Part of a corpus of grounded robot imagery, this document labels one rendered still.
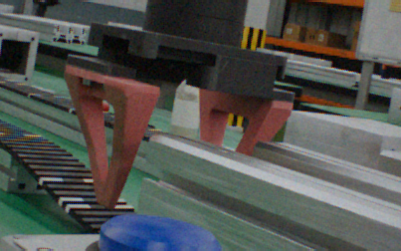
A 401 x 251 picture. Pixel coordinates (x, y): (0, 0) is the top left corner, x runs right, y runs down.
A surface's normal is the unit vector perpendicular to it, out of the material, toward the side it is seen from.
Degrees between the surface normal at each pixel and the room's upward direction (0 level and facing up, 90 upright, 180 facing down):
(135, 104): 111
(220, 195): 90
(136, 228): 3
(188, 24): 90
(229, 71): 90
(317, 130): 90
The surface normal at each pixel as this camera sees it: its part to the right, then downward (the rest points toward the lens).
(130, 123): 0.52, 0.54
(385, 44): -0.75, -0.06
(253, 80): 0.62, 0.20
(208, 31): 0.29, 0.15
